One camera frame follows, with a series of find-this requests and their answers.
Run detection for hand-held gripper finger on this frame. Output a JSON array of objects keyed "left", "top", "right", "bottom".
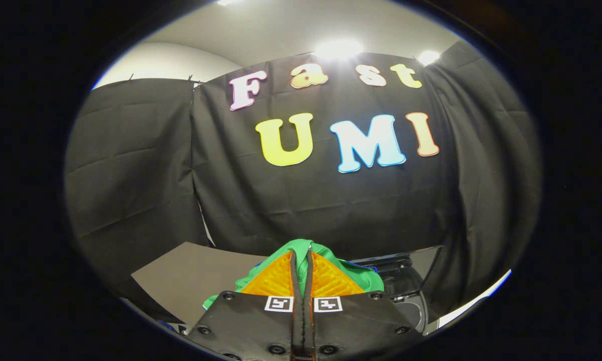
[
  {"left": 304, "top": 250, "right": 423, "bottom": 361},
  {"left": 187, "top": 250, "right": 305, "bottom": 361}
]

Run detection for green polo shirt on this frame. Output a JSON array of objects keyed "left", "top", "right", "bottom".
[{"left": 203, "top": 239, "right": 385, "bottom": 310}]

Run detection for black backdrop cloth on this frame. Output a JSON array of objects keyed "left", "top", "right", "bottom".
[{"left": 64, "top": 40, "right": 542, "bottom": 321}]

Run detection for bright ceiling light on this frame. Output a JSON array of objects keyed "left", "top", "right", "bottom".
[{"left": 314, "top": 40, "right": 364, "bottom": 60}]

